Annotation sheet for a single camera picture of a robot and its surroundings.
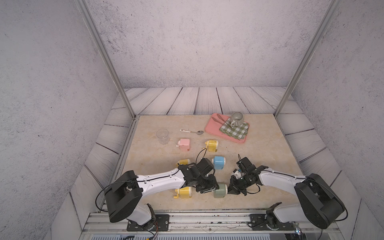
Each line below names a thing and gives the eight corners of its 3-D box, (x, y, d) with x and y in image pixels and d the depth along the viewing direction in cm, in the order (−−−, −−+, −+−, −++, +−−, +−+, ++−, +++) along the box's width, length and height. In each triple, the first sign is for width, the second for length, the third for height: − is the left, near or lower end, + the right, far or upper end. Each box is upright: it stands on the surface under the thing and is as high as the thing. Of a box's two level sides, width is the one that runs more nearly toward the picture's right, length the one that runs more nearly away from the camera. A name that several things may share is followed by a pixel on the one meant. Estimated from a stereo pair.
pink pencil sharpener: (177, 151, 101) (176, 146, 96) (178, 144, 105) (177, 138, 100) (189, 151, 101) (188, 146, 96) (189, 144, 105) (189, 138, 100)
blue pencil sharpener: (212, 169, 94) (213, 163, 87) (211, 163, 97) (212, 156, 90) (224, 169, 94) (226, 163, 87) (223, 163, 97) (225, 156, 90)
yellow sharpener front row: (175, 199, 82) (173, 194, 76) (175, 193, 84) (173, 188, 78) (192, 197, 83) (191, 192, 76) (192, 192, 85) (191, 186, 78)
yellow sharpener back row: (205, 152, 101) (206, 145, 95) (205, 147, 104) (205, 140, 97) (217, 152, 101) (218, 145, 95) (216, 147, 104) (218, 140, 97)
